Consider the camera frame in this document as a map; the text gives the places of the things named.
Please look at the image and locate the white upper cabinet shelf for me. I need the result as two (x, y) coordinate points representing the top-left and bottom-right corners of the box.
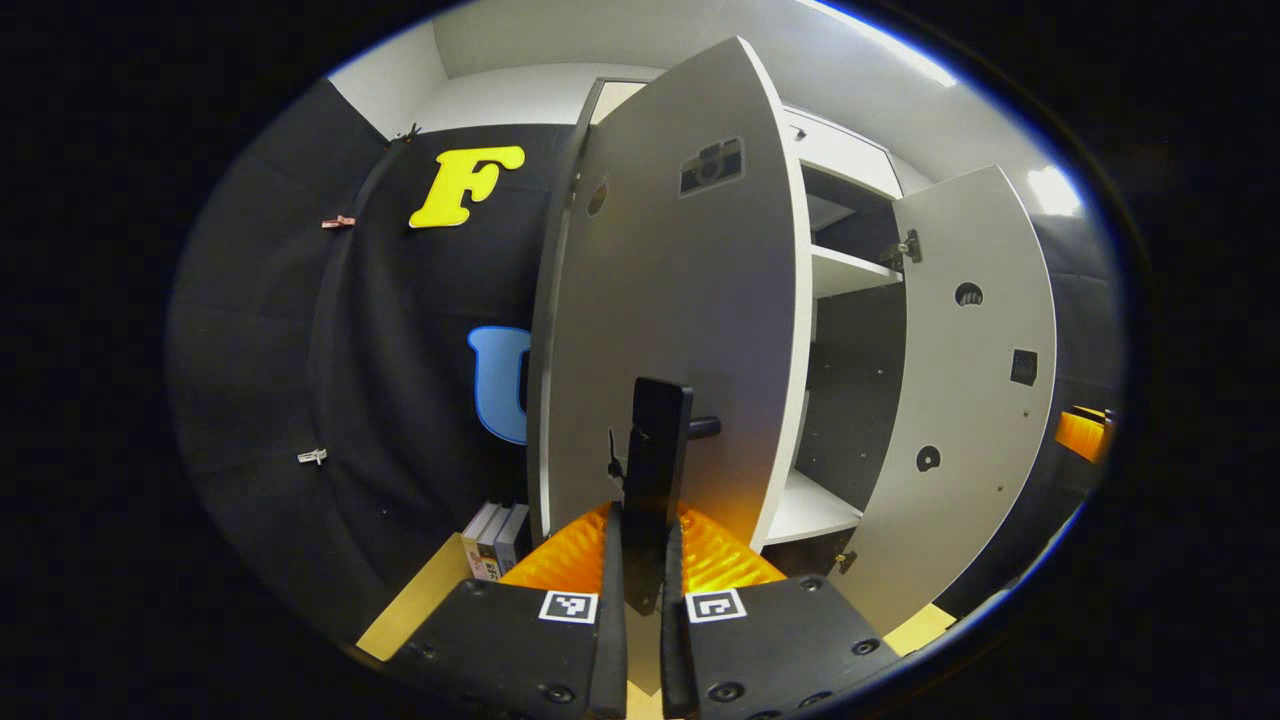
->
(812, 245), (903, 299)

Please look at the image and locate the beige cabinet door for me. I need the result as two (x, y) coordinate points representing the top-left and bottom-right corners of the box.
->
(830, 165), (1058, 636)
(535, 37), (813, 561)

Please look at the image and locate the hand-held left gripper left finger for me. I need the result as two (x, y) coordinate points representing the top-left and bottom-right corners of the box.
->
(385, 500), (629, 720)

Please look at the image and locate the short ceiling light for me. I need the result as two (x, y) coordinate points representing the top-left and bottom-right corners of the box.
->
(1025, 165), (1084, 218)

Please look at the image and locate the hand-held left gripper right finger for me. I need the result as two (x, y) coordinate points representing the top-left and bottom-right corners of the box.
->
(660, 503), (903, 720)

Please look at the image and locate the beige double-door shoe cabinet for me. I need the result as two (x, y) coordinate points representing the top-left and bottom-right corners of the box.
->
(525, 78), (936, 578)

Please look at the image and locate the white cabinet shelf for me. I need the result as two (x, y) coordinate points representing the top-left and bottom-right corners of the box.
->
(812, 245), (903, 299)
(765, 470), (863, 546)

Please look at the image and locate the white lower cabinet shelf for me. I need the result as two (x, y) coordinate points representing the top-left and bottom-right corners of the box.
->
(765, 470), (863, 546)

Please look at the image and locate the black door handle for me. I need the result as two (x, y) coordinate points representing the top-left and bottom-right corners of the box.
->
(620, 377), (723, 616)

